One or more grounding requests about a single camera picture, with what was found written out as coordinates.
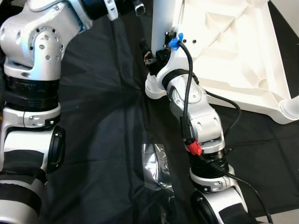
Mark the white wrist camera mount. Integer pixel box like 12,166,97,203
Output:
103,0,118,21
157,32,201,91

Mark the white plastic table top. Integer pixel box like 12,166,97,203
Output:
173,0,299,126

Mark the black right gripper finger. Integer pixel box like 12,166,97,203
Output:
140,38,154,65

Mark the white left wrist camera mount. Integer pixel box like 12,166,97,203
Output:
103,0,118,21

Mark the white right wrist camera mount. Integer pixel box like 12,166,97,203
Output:
157,32,201,91

